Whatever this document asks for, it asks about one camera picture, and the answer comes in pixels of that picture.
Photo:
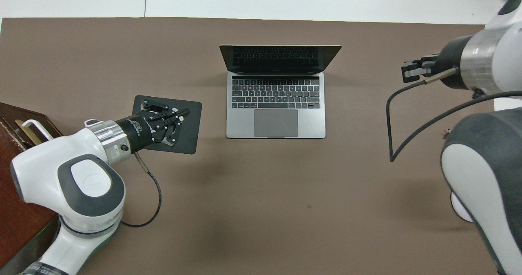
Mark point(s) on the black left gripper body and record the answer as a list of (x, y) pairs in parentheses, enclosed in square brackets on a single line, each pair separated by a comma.
[(138, 132)]

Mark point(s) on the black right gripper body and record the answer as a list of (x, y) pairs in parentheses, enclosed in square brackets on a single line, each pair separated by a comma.
[(452, 60)]

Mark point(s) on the brown table mat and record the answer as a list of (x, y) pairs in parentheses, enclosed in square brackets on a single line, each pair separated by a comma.
[(285, 205)]

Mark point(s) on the grey laptop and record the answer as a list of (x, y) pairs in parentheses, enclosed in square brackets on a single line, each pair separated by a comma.
[(281, 124)]

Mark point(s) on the black mouse pad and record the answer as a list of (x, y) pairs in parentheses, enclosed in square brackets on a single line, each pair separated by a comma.
[(187, 132)]

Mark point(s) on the white desk lamp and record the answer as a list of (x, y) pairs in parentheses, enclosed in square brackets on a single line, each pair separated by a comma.
[(458, 209)]

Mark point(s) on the dark wooden box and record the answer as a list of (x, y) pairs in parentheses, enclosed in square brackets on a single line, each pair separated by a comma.
[(12, 226)]

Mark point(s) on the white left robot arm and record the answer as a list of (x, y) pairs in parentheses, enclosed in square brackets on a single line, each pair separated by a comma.
[(49, 173)]

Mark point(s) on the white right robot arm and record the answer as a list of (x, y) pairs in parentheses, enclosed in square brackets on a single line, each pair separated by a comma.
[(481, 165)]

